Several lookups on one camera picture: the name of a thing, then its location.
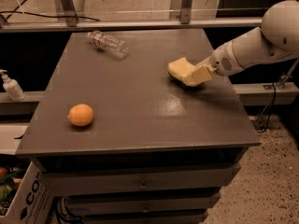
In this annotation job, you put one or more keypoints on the white pump dispenser bottle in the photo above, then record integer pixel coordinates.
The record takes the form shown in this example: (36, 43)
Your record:
(12, 87)

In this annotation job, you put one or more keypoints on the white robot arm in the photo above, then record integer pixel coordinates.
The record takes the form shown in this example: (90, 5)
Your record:
(275, 40)

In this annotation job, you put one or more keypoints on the yellow wavy sponge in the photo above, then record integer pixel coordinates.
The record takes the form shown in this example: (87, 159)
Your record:
(182, 70)

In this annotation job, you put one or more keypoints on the orange fruit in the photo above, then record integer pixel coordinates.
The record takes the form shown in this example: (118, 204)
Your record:
(81, 115)

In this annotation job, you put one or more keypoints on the clear plastic water bottle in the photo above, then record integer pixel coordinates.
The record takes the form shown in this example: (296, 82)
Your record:
(109, 43)

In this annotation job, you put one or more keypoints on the grey drawer cabinet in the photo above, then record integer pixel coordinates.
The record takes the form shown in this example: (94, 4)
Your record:
(155, 153)

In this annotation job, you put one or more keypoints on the metal railing frame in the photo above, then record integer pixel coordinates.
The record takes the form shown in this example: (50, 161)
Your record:
(85, 15)

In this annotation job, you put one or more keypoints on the white cardboard box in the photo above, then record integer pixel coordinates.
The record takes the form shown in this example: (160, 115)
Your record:
(32, 201)

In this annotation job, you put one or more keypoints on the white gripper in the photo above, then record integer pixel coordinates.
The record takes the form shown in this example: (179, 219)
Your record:
(221, 62)

